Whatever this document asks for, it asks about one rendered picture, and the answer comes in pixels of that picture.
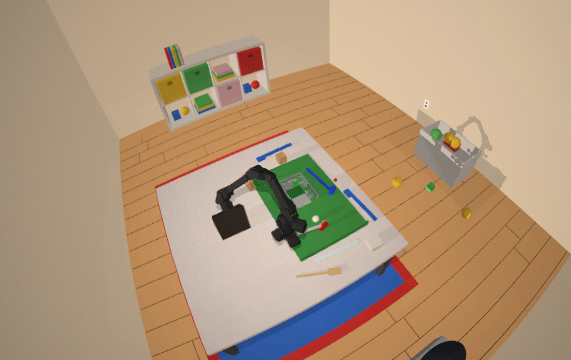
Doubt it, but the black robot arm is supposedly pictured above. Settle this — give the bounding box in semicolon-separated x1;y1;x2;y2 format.
215;165;307;242

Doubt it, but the tan cube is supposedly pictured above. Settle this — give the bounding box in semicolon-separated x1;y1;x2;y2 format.
275;151;287;165

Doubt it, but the cream cube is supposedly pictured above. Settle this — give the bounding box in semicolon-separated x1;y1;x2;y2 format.
364;233;384;253

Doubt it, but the green putting mat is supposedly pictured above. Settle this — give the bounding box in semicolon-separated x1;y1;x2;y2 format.
252;154;366;258

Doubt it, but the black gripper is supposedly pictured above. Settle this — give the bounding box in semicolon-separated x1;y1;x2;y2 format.
276;220;301;248

